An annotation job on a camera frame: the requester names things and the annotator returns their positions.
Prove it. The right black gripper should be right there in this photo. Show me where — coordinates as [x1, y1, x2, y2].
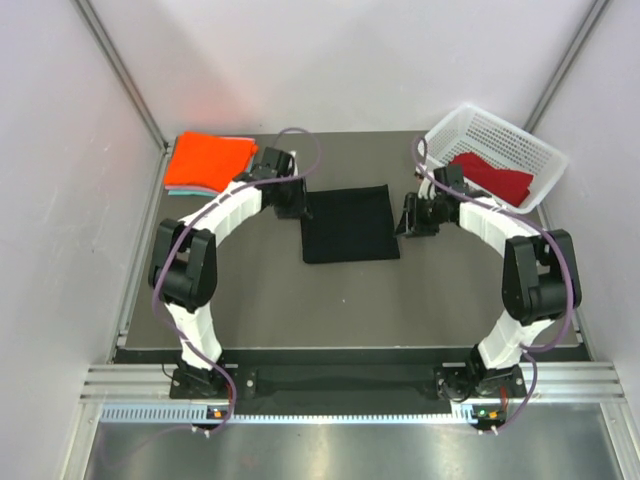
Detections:
[394, 193, 445, 238]

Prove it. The black t shirt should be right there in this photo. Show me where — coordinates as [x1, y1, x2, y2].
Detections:
[301, 184, 400, 265]

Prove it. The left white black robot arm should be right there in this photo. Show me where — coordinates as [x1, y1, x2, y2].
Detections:
[148, 147, 310, 399]

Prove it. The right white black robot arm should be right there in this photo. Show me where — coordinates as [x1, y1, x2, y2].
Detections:
[395, 165, 581, 396]

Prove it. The white plastic basket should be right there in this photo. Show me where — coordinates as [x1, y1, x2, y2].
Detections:
[417, 103, 569, 214]

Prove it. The red t shirt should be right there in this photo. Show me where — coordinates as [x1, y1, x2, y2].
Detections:
[451, 152, 534, 207]

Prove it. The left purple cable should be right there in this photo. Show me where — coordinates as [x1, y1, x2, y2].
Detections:
[99, 127, 322, 466]

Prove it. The purple cable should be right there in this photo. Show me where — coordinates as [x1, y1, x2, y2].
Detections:
[99, 127, 322, 466]
[410, 137, 576, 435]

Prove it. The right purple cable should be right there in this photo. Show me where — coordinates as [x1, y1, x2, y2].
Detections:
[410, 137, 576, 435]

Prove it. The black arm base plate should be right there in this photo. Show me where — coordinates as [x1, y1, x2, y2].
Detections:
[169, 348, 525, 416]

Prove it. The grey slotted cable duct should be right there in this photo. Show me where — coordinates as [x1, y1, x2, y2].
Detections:
[99, 404, 499, 426]

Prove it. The right aluminium corner post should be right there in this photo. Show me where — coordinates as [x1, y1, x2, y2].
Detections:
[523, 0, 612, 133]

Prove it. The aluminium corner post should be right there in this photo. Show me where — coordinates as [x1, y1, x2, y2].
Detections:
[523, 0, 612, 133]
[74, 0, 169, 151]

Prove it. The aluminium frame rail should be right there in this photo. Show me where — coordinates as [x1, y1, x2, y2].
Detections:
[80, 362, 625, 403]

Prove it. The left aluminium corner post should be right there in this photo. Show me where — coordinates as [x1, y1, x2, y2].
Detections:
[74, 0, 169, 151]

